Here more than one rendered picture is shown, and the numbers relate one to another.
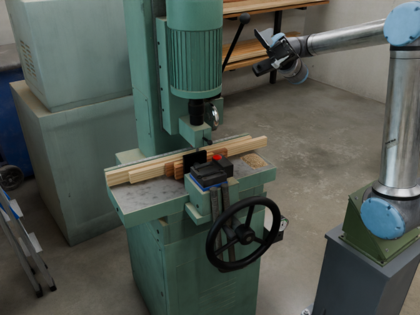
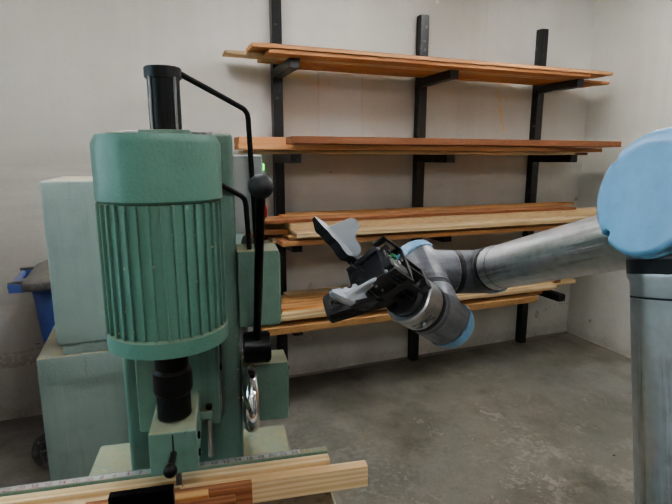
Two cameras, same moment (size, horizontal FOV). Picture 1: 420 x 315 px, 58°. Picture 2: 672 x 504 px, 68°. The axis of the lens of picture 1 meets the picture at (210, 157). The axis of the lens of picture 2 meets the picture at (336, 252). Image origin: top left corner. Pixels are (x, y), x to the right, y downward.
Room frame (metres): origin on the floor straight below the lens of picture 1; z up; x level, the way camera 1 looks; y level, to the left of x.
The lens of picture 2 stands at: (0.62, -0.39, 1.47)
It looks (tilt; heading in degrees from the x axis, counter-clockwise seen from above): 11 degrees down; 16
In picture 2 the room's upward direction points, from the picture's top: straight up
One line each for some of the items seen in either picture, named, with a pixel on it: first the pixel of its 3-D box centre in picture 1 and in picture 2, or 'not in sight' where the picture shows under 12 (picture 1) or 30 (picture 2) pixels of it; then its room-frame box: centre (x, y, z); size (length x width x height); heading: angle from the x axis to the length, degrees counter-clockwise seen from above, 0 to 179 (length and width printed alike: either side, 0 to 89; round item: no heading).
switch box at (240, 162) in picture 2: not in sight; (247, 193); (1.60, 0.08, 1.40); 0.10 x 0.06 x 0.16; 28
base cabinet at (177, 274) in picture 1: (187, 249); not in sight; (1.35, 0.11, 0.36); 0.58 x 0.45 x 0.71; 28
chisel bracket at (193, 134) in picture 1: (195, 132); (179, 433); (1.27, 0.06, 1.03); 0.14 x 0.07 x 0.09; 28
